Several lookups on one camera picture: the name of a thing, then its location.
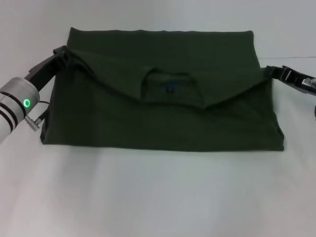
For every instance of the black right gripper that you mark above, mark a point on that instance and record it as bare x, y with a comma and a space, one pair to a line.
307, 85

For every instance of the dark green FREE t-shirt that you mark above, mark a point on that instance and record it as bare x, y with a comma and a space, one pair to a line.
160, 123

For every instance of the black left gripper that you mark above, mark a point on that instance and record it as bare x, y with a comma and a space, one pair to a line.
42, 72

